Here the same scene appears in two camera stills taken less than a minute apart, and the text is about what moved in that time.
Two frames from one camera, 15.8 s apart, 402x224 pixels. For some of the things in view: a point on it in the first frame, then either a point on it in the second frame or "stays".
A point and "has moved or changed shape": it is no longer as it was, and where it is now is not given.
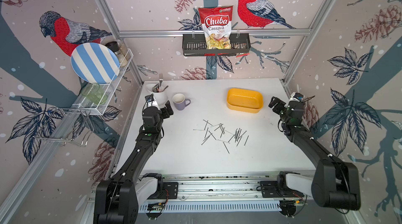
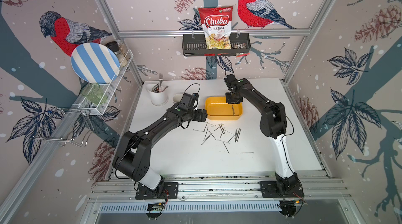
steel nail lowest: (225, 146) stays
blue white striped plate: (95, 63) stays
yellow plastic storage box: (244, 100) has moved or changed shape
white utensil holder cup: (160, 93) stays
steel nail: (205, 140) stays
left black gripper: (167, 114) → (199, 112)
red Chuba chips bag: (216, 23) stays
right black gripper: (279, 104) → (236, 101)
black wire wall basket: (194, 44) stays
